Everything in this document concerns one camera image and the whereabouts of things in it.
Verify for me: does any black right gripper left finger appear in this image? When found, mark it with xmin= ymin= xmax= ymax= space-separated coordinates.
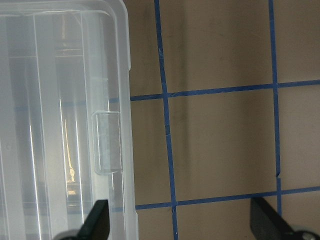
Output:
xmin=56 ymin=199 xmax=110 ymax=240

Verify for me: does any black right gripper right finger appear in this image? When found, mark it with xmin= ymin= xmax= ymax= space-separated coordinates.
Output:
xmin=250 ymin=197 xmax=320 ymax=240

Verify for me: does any clear plastic box lid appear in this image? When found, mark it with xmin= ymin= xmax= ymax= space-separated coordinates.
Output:
xmin=0 ymin=0 xmax=139 ymax=240

